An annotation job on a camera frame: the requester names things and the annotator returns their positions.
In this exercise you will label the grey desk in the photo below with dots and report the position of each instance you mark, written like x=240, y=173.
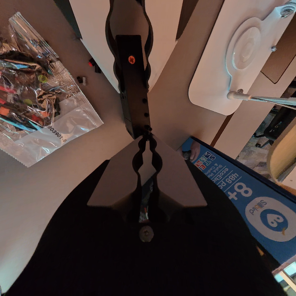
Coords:
x=166, y=111

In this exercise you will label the black pin red ends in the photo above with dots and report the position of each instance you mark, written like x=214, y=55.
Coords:
x=92, y=63

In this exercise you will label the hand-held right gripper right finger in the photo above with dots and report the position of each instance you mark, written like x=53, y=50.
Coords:
x=180, y=185

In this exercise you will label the black battery box block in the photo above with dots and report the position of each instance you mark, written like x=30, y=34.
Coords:
x=135, y=92

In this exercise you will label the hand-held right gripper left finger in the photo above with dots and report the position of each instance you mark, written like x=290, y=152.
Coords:
x=115, y=185

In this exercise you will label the blue toy kit box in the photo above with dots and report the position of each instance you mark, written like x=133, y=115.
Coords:
x=242, y=196

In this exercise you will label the white book stand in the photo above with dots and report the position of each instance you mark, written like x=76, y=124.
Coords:
x=208, y=81

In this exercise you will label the small grey black bush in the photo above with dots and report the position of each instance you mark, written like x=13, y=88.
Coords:
x=82, y=80

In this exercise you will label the clear bag of building parts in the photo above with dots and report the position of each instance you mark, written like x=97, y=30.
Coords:
x=34, y=92

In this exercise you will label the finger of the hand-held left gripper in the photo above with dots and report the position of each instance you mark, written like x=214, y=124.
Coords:
x=164, y=34
x=92, y=23

